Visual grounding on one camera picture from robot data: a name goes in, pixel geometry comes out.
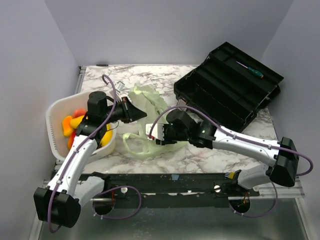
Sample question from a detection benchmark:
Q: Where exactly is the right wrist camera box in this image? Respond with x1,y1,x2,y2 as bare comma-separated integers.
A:
145,123,164,141

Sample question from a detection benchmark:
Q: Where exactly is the green plastic bag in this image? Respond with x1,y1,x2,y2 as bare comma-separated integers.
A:
122,85,187,160

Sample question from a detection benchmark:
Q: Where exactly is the green handled screwdriver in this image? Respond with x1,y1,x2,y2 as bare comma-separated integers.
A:
236,61,264,79

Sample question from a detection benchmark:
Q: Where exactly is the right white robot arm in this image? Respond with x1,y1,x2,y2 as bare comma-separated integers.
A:
145,109,299,196

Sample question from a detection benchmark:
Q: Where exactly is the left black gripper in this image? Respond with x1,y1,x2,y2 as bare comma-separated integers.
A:
102,96,147,124

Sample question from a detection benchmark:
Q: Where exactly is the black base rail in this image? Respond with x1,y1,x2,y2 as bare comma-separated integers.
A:
51,172,261,210

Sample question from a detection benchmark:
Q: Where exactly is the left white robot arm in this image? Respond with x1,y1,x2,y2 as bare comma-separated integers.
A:
33,91,147,233

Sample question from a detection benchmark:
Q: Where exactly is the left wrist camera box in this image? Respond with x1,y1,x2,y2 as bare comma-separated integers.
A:
115,81,125,92

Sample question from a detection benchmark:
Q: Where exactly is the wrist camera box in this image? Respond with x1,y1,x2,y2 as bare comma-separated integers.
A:
115,81,125,92
145,123,164,141

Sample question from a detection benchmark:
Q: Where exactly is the pink fake peach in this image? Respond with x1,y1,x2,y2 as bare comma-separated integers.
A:
72,108,87,119

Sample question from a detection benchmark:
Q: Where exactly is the yellow fake banana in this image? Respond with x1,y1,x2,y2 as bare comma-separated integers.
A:
100,124,113,147

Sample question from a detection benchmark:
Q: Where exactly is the black plastic toolbox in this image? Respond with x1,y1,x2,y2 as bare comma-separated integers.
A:
173,42,284,133

